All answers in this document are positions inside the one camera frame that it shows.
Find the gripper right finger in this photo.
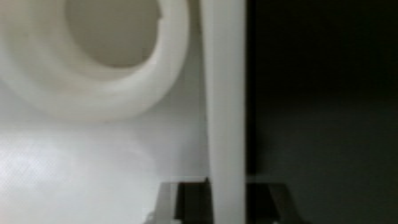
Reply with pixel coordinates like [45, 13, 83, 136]
[246, 183, 308, 224]

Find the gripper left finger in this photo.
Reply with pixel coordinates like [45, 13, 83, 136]
[154, 178, 209, 224]

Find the white square tabletop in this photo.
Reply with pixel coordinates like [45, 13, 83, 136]
[0, 0, 244, 224]

